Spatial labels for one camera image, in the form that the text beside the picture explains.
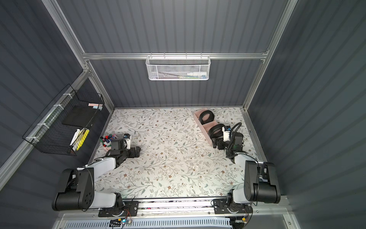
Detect long black leather belt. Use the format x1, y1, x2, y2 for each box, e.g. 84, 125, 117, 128
208, 124, 225, 139

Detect short black leather belt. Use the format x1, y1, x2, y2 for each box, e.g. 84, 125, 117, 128
198, 110, 215, 125

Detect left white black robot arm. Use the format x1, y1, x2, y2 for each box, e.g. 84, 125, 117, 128
51, 138, 141, 212

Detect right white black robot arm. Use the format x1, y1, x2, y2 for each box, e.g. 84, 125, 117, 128
208, 122, 281, 207

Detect pink compartment storage tray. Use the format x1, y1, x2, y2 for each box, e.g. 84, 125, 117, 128
193, 108, 218, 147

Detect pink pen cup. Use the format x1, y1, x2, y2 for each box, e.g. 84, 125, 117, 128
100, 134, 117, 149

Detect floral table mat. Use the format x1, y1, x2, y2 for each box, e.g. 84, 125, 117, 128
94, 107, 245, 198

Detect yellow highlighter pack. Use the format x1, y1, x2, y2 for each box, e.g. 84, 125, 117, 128
73, 128, 90, 151

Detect white marker in basket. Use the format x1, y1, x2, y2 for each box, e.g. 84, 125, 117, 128
70, 129, 80, 146

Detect pastel sticky notes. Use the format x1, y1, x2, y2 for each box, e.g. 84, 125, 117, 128
88, 103, 103, 110

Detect black notebook in basket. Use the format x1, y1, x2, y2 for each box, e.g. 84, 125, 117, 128
62, 106, 100, 128

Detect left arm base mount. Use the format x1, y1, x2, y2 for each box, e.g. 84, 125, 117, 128
98, 200, 139, 218

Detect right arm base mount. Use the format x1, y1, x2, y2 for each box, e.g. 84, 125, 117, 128
211, 198, 253, 214

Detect black wire wall basket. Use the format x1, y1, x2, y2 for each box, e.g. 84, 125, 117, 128
22, 86, 104, 156

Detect white wire mesh basket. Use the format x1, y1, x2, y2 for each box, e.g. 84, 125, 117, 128
145, 54, 211, 81

